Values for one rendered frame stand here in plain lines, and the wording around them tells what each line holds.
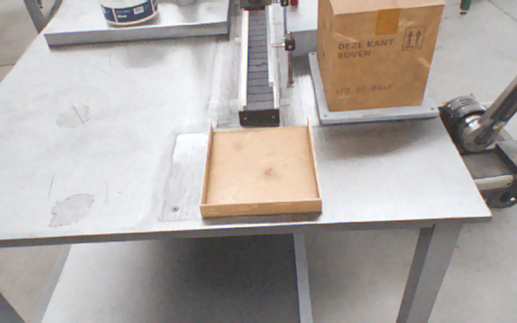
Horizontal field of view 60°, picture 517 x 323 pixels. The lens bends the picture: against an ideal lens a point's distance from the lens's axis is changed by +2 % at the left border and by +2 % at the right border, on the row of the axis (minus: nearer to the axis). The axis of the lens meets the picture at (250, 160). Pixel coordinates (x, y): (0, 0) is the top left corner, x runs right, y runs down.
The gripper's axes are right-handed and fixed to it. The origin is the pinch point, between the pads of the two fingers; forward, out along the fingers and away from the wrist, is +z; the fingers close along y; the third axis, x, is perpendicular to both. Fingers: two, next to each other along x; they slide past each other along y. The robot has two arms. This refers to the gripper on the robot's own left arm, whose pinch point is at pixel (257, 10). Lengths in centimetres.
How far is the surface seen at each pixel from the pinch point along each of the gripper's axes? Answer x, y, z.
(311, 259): 87, -15, 50
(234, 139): 49, 7, -28
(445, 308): 105, -62, 35
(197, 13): -7.0, 22.1, 12.3
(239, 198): 66, 6, -41
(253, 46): 14.7, 1.6, -5.3
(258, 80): 30.7, 0.5, -18.2
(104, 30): -1, 55, 8
